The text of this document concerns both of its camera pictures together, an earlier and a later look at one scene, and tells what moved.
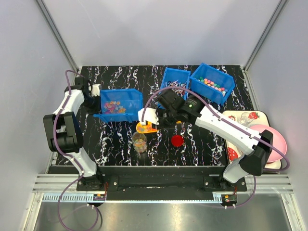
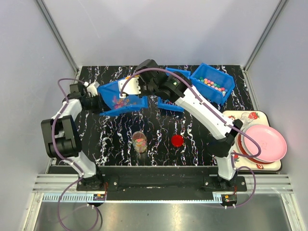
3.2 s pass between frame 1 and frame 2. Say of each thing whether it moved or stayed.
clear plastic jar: stayed
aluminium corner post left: stayed
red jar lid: stayed
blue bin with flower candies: stayed
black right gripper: moved
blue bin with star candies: moved
